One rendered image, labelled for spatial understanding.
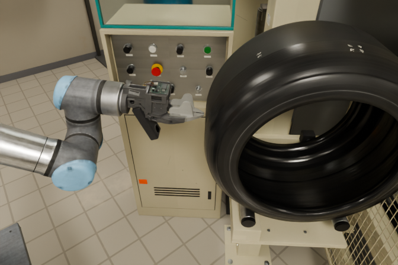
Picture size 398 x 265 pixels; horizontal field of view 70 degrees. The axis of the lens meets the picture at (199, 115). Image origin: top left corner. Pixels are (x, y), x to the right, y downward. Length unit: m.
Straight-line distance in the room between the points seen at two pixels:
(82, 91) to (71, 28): 3.32
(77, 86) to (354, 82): 0.62
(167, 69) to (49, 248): 1.34
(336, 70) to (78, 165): 0.58
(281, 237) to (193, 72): 0.77
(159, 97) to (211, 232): 1.38
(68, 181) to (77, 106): 0.18
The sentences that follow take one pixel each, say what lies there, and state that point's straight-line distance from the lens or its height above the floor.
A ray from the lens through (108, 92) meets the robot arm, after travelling 0.74.
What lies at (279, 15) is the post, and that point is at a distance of 0.94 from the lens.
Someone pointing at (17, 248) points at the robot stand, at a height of 0.60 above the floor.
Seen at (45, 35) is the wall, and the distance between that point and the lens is 4.00.
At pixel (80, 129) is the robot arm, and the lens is 0.80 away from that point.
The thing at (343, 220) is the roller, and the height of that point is 0.92.
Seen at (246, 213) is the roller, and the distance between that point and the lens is 0.93.
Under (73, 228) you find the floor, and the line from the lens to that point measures 2.14.
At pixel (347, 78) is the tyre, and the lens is 0.63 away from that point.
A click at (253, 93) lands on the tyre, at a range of 0.62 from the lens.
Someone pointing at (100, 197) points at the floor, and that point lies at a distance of 2.23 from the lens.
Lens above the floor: 1.68
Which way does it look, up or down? 36 degrees down
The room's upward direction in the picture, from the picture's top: straight up
